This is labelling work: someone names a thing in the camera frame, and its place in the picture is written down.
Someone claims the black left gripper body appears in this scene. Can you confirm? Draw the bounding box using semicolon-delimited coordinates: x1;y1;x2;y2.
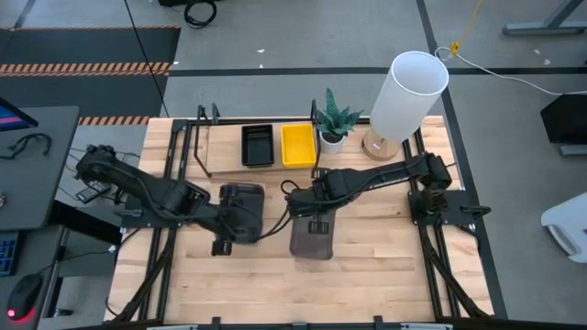
208;219;242;258

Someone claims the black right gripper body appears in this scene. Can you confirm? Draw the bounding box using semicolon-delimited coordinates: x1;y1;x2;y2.
300;205;337;235

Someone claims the yellow plastic basket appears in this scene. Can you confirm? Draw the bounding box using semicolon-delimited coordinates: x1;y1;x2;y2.
280;123;317;170

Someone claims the black plastic basket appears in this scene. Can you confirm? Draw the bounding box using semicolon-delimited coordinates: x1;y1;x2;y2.
240;123;275;169

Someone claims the green plant in white pot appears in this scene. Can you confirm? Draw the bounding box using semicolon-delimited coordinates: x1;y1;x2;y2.
315;87;365;156

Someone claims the small black handheld device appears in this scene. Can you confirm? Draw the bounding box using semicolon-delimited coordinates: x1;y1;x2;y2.
74;180;112;204

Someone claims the white table lamp wooden base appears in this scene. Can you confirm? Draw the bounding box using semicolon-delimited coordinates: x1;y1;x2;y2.
360;49;450;162

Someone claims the dark grey desk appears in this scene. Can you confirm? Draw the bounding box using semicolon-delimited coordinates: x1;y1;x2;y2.
0;105;80;231

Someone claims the black computer mouse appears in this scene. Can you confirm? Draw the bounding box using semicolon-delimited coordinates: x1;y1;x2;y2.
6;273;43;322

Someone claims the black keyboard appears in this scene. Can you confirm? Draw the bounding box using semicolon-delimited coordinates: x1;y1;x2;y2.
0;231;20;278

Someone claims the black hazard-striped floor mat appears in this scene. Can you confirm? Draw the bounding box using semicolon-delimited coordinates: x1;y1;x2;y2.
0;26;182;127

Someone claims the computer monitor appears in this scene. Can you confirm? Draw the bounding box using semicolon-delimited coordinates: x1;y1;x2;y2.
0;95;39;133

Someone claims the white plastic object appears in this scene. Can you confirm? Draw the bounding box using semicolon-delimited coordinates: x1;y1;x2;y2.
539;191;587;265

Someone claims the black box on floor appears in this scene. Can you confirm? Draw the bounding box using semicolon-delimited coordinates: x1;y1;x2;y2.
539;93;587;158

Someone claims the grey table leg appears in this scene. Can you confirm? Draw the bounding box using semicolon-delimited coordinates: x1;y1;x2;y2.
501;0;587;37

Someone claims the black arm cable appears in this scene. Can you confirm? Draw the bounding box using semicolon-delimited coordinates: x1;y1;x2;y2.
256;179;297;242

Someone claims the black aluminium table frame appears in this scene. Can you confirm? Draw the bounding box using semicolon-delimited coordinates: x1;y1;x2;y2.
104;104;495;330

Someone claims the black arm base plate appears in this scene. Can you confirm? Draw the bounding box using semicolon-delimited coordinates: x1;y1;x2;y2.
119;196;184;229
407;189;493;227

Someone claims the wooden shelf black metal frame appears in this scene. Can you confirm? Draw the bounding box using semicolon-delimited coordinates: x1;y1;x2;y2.
194;103;322;180

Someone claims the black hanging cable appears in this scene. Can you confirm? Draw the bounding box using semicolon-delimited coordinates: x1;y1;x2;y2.
122;0;172;118

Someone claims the black headset cable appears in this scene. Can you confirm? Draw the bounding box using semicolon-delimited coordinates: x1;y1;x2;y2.
7;132;52;160

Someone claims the coiled black cable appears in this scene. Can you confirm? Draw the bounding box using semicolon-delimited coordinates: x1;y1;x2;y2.
183;0;218;29

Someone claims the white floor cable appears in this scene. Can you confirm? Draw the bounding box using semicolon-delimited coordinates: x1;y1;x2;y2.
434;45;587;97

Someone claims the yellow hanging cable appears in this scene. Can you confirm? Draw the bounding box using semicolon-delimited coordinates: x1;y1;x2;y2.
449;0;485;56

